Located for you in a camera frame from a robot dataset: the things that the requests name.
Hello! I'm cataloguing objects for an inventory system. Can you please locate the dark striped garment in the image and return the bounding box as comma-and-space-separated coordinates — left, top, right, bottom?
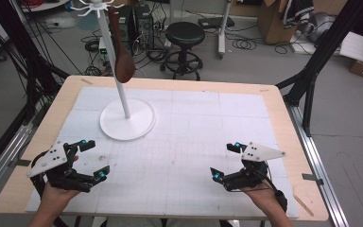
283, 0, 315, 30

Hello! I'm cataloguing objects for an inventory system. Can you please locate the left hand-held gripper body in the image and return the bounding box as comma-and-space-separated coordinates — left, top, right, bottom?
26, 140, 94, 193

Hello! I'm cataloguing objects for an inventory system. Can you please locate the grey round appliance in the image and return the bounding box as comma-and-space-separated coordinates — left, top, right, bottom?
304, 11, 337, 44

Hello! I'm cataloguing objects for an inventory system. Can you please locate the black round stool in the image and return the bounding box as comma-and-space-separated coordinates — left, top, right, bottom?
160, 21, 206, 81

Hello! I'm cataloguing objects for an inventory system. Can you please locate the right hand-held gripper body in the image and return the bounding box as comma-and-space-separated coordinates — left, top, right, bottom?
222, 141, 287, 193

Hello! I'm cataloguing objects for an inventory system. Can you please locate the white foam sheet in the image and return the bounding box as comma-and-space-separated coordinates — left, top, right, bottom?
339, 31, 363, 64

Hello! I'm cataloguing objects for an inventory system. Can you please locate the black computer tower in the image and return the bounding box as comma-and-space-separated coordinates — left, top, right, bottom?
108, 4, 155, 51

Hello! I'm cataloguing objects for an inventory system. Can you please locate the grey tape strip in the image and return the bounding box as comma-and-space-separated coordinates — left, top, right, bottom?
302, 172, 324, 186
7, 158, 32, 168

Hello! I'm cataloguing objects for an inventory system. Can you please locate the brown wooden spoon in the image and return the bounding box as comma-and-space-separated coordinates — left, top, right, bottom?
108, 6, 137, 84

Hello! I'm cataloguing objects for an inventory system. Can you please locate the flat black device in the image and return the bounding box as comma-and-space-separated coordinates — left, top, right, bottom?
198, 16, 236, 30

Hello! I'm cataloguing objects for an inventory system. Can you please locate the thin wooden stick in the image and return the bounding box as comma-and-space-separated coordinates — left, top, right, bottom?
292, 193, 315, 218

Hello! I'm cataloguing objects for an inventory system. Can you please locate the white grid mat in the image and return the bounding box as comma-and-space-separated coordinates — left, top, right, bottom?
25, 86, 300, 219

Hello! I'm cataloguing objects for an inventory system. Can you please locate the black cable with plug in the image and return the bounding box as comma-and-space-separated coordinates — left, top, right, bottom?
258, 168, 288, 213

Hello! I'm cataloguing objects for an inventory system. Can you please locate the aluminium rail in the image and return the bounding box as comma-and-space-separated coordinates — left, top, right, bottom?
0, 122, 35, 206
286, 103, 350, 227

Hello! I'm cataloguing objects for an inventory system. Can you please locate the white metal stand leg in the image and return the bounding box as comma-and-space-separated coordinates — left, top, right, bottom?
216, 0, 234, 60

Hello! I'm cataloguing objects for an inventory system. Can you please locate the white hook stand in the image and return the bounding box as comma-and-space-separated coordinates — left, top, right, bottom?
70, 0, 157, 142

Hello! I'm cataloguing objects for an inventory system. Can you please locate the large cardboard box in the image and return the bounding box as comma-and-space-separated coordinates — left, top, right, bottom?
257, 0, 317, 45

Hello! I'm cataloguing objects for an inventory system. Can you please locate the coiled black cable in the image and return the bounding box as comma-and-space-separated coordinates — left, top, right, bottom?
232, 37, 258, 51

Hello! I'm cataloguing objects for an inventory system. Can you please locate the person's left hand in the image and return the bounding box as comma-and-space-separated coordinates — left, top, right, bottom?
38, 181, 81, 210

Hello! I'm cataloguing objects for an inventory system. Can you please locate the person's right hand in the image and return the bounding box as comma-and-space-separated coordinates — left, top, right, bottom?
240, 183, 286, 216

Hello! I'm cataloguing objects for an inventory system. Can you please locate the black metal frame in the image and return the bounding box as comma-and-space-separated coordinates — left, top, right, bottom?
275, 0, 363, 137
0, 0, 71, 127

